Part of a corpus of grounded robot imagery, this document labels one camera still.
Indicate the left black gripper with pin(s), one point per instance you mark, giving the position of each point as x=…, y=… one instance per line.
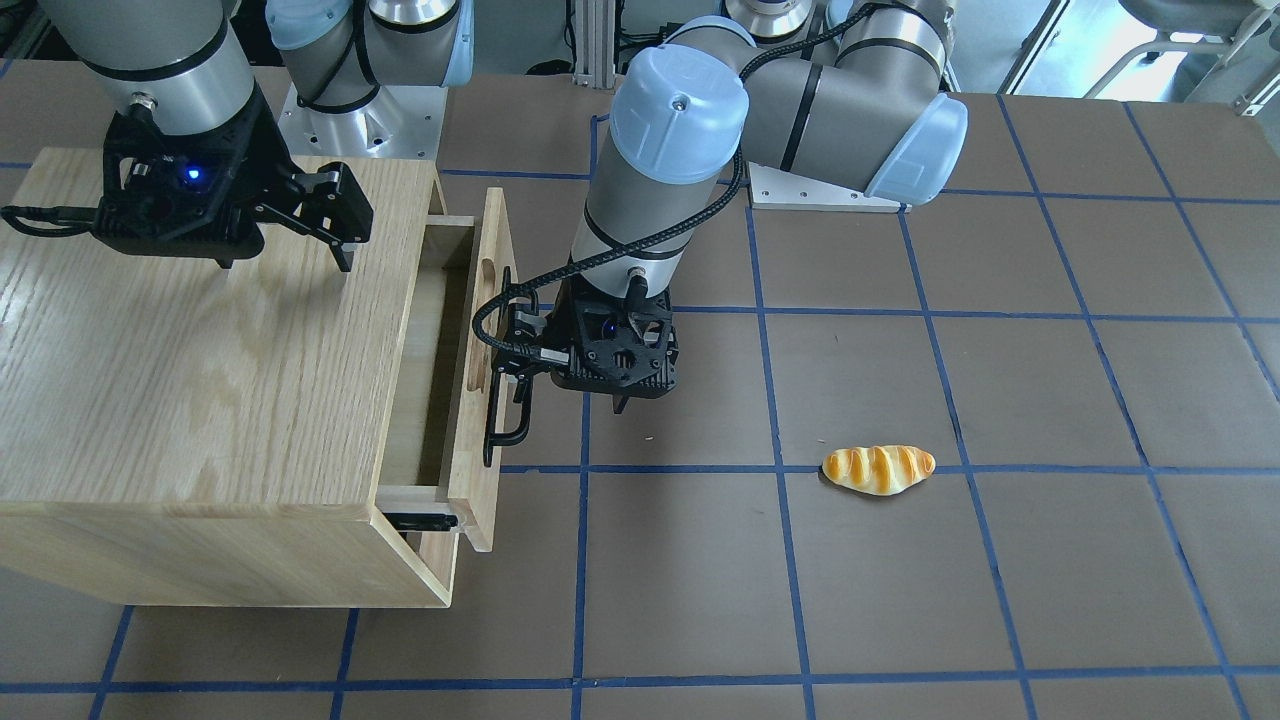
x=560, y=318

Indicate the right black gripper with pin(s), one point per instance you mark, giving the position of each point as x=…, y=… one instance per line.
x=262, y=166

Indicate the black drawer handle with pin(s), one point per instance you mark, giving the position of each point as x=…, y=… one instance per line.
x=505, y=390

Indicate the wooden drawer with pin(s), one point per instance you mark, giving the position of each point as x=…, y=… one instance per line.
x=434, y=460

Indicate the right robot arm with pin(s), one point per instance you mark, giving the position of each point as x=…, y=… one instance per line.
x=182, y=61

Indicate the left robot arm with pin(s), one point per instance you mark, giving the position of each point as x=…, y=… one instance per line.
x=860, y=106

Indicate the wooden drawer cabinet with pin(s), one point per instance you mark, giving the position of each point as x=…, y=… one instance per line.
x=179, y=434

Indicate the toy bread roll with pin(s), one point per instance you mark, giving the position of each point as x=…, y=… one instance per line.
x=881, y=471

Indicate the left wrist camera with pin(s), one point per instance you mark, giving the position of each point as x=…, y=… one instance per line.
x=623, y=354

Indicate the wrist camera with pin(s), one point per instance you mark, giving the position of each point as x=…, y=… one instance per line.
x=171, y=206
x=623, y=354

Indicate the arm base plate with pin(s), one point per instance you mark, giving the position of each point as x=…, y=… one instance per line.
x=402, y=122
x=772, y=189

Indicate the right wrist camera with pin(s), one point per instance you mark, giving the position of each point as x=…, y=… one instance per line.
x=171, y=206

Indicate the aluminium frame post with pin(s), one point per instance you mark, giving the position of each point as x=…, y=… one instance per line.
x=594, y=27

